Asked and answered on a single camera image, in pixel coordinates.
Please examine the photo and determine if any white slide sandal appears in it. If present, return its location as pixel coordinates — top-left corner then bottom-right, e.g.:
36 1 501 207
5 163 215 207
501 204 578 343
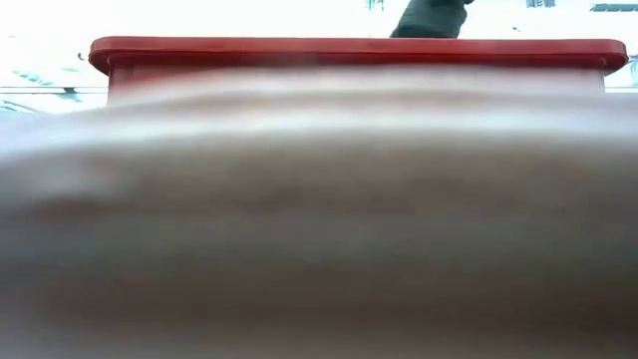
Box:
0 64 638 359

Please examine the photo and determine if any black slide sandal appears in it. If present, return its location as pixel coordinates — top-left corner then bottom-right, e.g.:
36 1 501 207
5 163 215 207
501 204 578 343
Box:
389 0 476 40

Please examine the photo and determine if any red plastic bin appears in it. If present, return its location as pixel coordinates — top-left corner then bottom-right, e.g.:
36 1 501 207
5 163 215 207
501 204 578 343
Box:
88 35 629 109

